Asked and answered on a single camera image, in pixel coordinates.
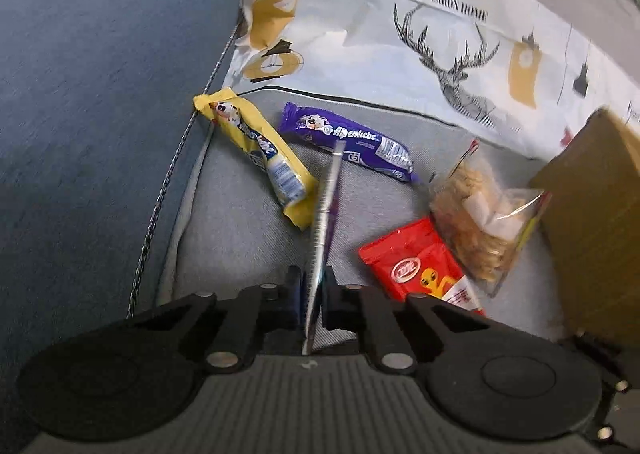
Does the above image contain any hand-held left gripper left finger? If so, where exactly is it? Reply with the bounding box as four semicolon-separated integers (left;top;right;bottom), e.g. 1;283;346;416
125;265;305;376

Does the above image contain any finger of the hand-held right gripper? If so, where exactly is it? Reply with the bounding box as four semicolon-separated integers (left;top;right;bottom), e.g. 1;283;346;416
562;331;640;449

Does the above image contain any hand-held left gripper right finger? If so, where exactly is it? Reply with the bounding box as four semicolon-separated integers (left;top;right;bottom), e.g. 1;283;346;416
320;266;505;376

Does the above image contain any purple candy packet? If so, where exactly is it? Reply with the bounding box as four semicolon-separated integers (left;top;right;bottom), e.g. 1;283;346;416
278;102;420;185
301;140;347;356

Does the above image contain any yellow candy packet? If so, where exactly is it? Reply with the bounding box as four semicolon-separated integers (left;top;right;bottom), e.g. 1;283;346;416
193;88;319;233

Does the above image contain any cardboard box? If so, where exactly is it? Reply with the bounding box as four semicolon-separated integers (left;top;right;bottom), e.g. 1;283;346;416
529;106;640;350

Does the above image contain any red snack packet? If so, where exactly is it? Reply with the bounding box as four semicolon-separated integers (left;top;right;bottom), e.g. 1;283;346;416
358;217;487;317

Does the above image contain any clear bag of crackers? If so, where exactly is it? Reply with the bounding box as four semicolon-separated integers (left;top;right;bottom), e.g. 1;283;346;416
427;139;551;297

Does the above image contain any blue cushion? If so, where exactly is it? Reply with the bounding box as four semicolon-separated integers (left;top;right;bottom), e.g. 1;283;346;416
0;0;261;454

